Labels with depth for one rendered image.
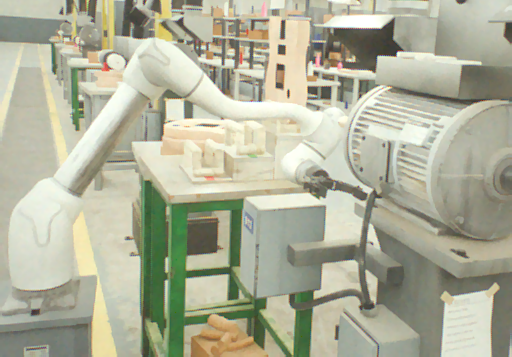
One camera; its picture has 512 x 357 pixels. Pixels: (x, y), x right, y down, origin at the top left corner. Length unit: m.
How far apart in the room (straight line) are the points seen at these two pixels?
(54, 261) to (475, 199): 1.14
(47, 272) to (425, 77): 1.13
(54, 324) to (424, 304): 1.01
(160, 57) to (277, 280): 0.77
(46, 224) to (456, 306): 1.09
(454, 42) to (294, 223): 0.52
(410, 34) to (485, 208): 0.48
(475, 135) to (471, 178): 0.07
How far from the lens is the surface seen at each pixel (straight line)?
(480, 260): 1.06
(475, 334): 1.23
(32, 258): 1.75
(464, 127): 1.05
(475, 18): 1.29
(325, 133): 1.94
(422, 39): 1.41
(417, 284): 1.17
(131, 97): 1.89
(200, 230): 3.94
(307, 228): 1.26
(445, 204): 1.06
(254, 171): 2.17
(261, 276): 1.26
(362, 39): 1.66
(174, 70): 1.74
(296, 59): 2.15
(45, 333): 1.78
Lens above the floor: 1.48
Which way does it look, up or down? 12 degrees down
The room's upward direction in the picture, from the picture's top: 3 degrees clockwise
